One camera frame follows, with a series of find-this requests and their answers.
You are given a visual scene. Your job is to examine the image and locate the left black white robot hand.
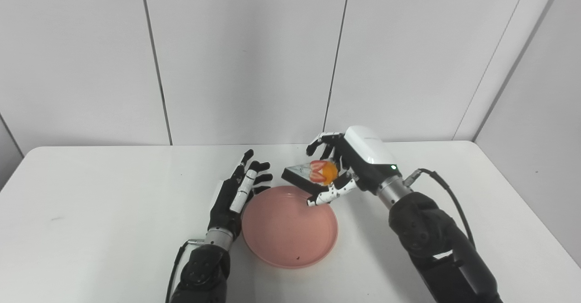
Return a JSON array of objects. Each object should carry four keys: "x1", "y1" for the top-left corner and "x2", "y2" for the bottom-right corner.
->
[{"x1": 207, "y1": 149, "x2": 274, "y2": 240}]

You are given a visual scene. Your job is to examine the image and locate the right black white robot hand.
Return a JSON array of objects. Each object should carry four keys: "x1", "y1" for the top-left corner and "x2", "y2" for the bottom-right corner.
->
[{"x1": 305, "y1": 126, "x2": 402, "y2": 207}]

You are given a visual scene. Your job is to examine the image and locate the chocolate cake slice with fruit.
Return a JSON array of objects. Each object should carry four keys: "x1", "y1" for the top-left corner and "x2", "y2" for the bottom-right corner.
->
[{"x1": 281, "y1": 159, "x2": 340, "y2": 194}]

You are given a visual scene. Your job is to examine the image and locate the pink round plate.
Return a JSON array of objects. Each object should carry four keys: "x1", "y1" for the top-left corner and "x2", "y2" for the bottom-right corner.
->
[{"x1": 241, "y1": 185, "x2": 339, "y2": 269}]

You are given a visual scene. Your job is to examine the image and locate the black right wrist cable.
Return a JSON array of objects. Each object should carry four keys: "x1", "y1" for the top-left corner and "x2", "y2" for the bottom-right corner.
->
[{"x1": 403, "y1": 168, "x2": 476, "y2": 250}]

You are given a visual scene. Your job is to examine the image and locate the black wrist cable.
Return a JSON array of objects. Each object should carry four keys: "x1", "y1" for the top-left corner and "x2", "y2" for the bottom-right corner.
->
[
  {"x1": 164, "y1": 239, "x2": 206, "y2": 303},
  {"x1": 403, "y1": 168, "x2": 476, "y2": 250}
]

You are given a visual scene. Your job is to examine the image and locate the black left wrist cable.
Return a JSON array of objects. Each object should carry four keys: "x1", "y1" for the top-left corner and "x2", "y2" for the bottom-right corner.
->
[{"x1": 164, "y1": 239, "x2": 206, "y2": 303}]

